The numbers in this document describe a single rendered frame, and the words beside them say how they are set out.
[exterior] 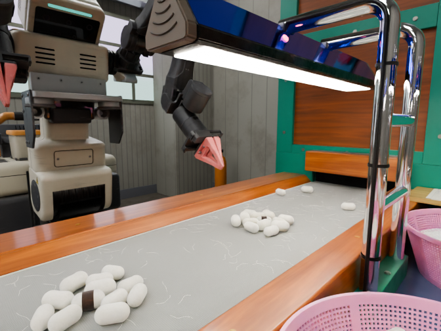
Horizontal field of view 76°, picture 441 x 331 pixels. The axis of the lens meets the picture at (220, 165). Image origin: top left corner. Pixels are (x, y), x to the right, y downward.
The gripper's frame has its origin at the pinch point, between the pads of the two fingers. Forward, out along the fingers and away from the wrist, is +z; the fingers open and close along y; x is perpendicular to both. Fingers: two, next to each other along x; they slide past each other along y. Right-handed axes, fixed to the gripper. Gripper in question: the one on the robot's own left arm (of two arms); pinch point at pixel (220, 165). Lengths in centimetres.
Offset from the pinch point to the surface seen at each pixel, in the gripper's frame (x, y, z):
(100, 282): -2.1, -35.5, 16.7
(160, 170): 221, 163, -172
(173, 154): 182, 163, -165
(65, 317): -3.9, -40.5, 19.4
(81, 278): 0.5, -36.6, 14.4
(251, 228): -2.0, -6.2, 17.8
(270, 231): -4.4, -5.1, 20.5
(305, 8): -34, 50, -38
